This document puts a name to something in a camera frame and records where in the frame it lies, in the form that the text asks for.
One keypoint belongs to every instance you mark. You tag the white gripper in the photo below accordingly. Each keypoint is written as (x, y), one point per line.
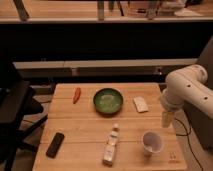
(167, 118)

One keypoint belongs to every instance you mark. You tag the white sponge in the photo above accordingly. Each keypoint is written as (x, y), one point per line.
(140, 104)

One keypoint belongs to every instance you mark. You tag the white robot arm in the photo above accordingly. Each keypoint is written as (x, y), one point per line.
(186, 84)

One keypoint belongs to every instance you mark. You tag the green ceramic bowl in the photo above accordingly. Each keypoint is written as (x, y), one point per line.
(108, 101)

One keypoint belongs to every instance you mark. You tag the white paper cup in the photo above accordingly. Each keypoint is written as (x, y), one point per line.
(152, 143)

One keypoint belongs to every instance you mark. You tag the orange chili pepper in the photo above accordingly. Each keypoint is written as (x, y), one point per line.
(77, 95)

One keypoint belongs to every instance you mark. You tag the black remote control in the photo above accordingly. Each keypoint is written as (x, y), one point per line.
(55, 145)

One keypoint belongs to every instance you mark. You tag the black chair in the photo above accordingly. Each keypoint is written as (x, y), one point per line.
(16, 101)

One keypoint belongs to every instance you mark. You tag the wooden shelf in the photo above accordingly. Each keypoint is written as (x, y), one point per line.
(108, 11)

